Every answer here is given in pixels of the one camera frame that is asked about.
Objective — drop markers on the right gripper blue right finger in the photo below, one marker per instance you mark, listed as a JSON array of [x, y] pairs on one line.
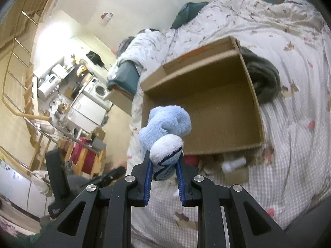
[[189, 196]]

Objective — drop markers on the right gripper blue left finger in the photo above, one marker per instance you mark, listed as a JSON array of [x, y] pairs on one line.
[[143, 173]]

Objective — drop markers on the pink round soft object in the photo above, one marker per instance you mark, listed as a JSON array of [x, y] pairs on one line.
[[192, 160]]

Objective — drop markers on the small clear plastic packet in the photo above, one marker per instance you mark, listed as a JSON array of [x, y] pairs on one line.
[[230, 166]]

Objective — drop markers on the light blue fluffy sock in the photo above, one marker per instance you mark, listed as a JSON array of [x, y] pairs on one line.
[[162, 137]]

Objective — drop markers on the white washing machine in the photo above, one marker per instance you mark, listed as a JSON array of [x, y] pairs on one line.
[[98, 92]]

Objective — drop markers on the teal folded blanket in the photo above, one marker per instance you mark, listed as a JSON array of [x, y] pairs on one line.
[[126, 79]]

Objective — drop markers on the brown cardboard box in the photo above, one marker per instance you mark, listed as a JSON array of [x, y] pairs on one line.
[[213, 85]]

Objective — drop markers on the black hanging garment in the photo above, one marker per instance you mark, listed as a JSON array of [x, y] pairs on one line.
[[95, 58]]

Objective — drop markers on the dark grey garment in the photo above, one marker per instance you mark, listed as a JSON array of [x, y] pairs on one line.
[[264, 76]]

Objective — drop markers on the teal pillow at headboard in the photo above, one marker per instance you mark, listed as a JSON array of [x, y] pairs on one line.
[[187, 12]]

